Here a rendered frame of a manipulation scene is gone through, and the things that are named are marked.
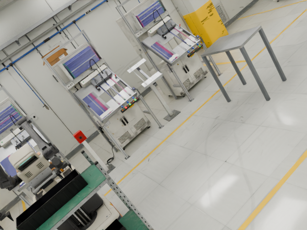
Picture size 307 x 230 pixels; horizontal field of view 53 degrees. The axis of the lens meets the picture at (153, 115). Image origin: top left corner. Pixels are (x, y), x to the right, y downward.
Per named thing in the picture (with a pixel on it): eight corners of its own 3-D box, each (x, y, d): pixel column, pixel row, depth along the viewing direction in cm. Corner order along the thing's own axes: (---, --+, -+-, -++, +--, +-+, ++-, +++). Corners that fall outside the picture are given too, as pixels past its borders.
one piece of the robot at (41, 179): (40, 198, 289) (25, 182, 281) (64, 178, 296) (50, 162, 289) (42, 205, 274) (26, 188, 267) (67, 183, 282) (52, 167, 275)
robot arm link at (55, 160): (50, 145, 236) (41, 153, 233) (53, 148, 226) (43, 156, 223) (60, 156, 240) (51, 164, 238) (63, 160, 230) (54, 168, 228)
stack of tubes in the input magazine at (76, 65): (100, 59, 485) (90, 44, 476) (74, 78, 470) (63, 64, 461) (97, 60, 496) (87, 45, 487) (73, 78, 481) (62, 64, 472)
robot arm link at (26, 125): (28, 117, 255) (17, 126, 252) (25, 114, 250) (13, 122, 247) (56, 150, 237) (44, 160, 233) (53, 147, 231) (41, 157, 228)
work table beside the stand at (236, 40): (269, 101, 377) (240, 45, 350) (227, 102, 436) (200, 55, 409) (286, 79, 395) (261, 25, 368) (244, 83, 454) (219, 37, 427)
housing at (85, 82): (108, 71, 501) (107, 66, 488) (85, 90, 486) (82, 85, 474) (105, 69, 504) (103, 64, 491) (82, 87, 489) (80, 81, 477)
